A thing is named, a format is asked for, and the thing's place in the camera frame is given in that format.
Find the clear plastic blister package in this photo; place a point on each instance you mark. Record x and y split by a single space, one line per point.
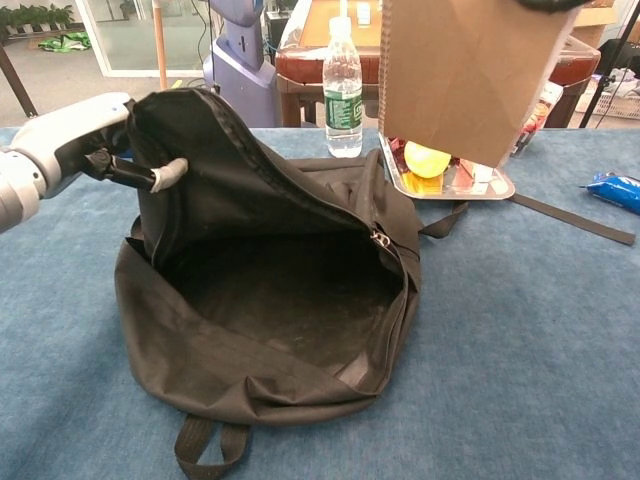
535 125

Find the purple robot pedestal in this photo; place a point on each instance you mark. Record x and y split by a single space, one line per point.
240 75

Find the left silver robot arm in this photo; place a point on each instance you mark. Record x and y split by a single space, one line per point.
15 190

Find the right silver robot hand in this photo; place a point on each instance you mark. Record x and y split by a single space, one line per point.
550 5

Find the black fabric backpack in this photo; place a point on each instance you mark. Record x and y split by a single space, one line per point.
260 210

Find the green cloth pile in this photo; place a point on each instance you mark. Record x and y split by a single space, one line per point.
62 42

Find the red grape bunch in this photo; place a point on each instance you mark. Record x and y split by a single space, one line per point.
396 142

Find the wooden pole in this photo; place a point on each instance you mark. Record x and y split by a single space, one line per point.
160 50

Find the yellow ball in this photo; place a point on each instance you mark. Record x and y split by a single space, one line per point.
425 162

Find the blue mahjong tile pair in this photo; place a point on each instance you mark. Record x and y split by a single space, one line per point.
364 12

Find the brown mahjong table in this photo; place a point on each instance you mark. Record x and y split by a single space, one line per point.
310 65

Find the blue snack packet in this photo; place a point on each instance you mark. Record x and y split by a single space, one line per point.
615 192

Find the black tripod stand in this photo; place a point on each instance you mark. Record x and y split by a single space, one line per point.
607 65

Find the white framed glass partition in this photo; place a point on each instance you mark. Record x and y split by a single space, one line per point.
135 35

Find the small white pink box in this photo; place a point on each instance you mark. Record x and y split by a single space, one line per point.
482 174

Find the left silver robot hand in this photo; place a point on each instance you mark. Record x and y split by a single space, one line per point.
65 132

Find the cardboard box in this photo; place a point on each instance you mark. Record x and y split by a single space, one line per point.
597 22

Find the white plastic basket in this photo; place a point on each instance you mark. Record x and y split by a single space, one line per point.
612 105

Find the metal tray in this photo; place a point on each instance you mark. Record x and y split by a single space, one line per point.
450 192

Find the blue table cloth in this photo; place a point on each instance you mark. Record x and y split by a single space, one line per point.
525 325

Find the clear water bottle green label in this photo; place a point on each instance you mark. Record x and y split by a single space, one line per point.
342 100

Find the dark slanted table leg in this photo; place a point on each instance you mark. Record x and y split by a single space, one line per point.
17 82

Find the potted green plants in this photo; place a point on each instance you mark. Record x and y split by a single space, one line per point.
35 17

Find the brown spiral notebook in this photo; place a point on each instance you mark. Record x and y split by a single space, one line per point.
460 75

